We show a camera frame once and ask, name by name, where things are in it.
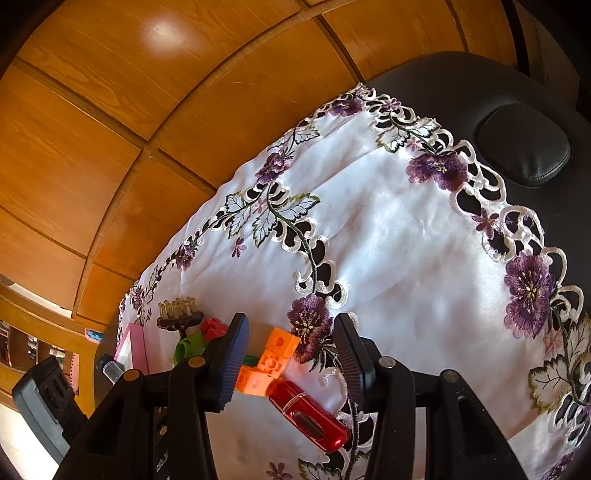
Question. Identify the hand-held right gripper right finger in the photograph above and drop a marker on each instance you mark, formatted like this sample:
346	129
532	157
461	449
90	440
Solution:
353	364

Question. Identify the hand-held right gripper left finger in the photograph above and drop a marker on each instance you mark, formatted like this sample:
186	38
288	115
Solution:
231	364

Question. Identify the teal plastic clip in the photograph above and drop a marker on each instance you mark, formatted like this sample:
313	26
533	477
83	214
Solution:
250	360

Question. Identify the red toy block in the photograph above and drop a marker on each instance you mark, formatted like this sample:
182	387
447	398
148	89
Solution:
213	328

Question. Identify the green plastic toy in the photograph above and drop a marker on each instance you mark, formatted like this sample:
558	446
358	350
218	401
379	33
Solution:
189	348

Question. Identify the orange toy cubes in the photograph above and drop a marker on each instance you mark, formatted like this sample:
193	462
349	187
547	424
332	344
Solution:
277	355

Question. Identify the red translucent flash drive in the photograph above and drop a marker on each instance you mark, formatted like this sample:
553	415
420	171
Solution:
309	415

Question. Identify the brown hair comb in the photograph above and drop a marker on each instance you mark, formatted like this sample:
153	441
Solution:
178	316

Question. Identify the grey jar with black lid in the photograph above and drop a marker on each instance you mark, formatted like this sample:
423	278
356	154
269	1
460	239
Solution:
111	369

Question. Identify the pink cardboard box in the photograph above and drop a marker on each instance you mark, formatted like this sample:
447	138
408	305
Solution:
131	348

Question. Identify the wooden display cabinet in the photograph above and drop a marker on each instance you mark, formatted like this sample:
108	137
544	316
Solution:
27	318

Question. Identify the white embroidered floral tablecloth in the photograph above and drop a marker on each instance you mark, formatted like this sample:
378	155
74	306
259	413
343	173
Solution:
406	240

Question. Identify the wooden wardrobe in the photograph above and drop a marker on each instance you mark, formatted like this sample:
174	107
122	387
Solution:
161	115

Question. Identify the black leather cushion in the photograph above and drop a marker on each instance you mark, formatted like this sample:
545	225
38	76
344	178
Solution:
524	143

